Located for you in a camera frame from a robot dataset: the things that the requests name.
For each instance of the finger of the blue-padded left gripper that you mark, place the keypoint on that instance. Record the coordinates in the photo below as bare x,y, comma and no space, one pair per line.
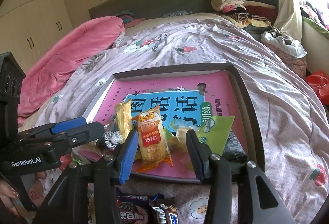
53,128

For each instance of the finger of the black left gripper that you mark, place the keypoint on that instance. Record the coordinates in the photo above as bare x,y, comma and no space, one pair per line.
61,143

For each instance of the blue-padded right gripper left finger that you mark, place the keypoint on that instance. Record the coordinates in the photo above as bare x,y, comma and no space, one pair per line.
67,201

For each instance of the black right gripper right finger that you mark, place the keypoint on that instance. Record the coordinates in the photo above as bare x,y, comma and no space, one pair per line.
258,200

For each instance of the small black snack packet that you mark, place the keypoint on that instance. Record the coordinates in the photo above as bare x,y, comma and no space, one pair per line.
233,150

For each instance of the clear bag pink pastry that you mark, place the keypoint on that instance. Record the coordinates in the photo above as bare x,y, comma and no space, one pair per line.
98,148

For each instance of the gold foil snack packet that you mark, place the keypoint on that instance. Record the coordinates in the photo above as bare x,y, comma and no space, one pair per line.
124,118

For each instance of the dark blue biscuit packet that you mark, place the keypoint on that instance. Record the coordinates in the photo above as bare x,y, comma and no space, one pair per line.
134,209

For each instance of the lime green snack packet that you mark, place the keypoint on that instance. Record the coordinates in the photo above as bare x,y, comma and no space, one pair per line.
215,132

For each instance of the black white chocolate bar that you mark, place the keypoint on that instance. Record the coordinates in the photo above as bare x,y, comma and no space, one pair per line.
164,210

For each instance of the yellow pastry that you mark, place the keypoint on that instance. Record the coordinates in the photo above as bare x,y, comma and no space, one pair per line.
178,142

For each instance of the orange rice cake packet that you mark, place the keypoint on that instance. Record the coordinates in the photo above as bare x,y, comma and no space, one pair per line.
152,141

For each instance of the person's left hand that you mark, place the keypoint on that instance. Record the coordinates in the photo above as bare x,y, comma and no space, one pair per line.
7,193

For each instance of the pink fleece blanket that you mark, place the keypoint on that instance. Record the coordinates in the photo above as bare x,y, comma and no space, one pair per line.
52,71

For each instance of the pink Chinese workbook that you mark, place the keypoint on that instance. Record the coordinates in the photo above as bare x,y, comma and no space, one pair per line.
185,99

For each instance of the cream wardrobe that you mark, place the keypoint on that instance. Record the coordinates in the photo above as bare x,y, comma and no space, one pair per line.
29,28

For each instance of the red plastic bag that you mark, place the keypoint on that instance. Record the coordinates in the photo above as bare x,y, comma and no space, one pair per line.
320,85

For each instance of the floral fabric basket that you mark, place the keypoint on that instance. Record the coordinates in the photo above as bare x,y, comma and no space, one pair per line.
297,65

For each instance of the white plastic bag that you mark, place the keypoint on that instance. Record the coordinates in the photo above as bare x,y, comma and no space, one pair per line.
284,42

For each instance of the pile of folded clothes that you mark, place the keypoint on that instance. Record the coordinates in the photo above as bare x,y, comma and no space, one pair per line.
248,14

